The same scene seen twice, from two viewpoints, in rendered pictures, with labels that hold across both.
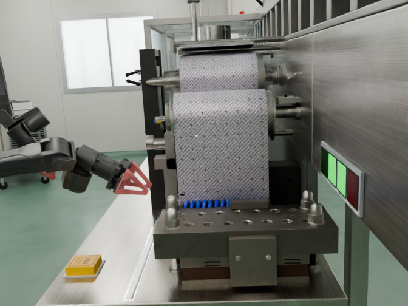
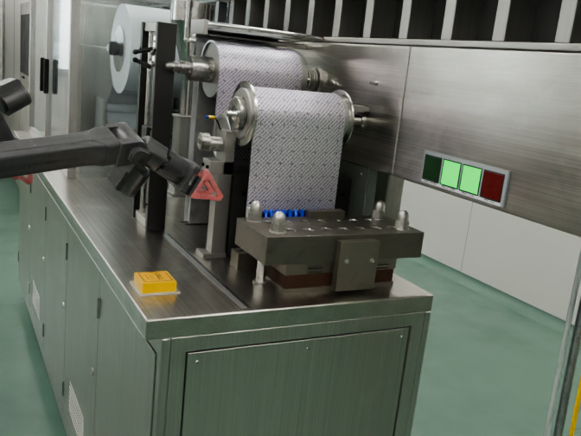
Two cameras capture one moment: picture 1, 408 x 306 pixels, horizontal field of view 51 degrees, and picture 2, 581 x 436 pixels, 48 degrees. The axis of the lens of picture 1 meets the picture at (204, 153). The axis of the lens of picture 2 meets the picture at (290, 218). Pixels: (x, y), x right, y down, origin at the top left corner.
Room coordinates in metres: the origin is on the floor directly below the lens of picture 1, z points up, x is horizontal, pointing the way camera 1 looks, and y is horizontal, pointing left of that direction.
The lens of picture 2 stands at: (-0.24, 0.74, 1.37)
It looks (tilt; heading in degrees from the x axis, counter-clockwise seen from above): 13 degrees down; 329
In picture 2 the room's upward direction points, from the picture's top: 6 degrees clockwise
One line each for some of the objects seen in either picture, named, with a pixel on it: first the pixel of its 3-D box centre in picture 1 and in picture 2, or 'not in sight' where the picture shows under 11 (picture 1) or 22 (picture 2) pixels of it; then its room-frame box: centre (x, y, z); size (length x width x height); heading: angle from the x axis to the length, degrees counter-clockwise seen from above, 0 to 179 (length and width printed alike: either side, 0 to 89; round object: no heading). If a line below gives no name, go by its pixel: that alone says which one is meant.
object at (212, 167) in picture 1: (222, 170); (295, 178); (1.06, -0.05, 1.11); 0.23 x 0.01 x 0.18; 87
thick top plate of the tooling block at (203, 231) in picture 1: (243, 229); (330, 237); (0.94, -0.08, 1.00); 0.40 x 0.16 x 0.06; 87
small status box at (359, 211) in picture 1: (338, 173); (461, 176); (0.72, -0.23, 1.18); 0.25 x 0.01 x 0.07; 177
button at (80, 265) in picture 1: (84, 265); (155, 282); (0.97, 0.31, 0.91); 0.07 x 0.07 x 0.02; 87
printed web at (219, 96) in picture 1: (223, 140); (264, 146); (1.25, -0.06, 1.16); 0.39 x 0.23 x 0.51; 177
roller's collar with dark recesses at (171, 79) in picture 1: (174, 81); (200, 68); (1.37, 0.08, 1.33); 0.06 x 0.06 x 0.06; 87
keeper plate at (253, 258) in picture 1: (252, 260); (356, 265); (0.84, -0.09, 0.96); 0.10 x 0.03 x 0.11; 87
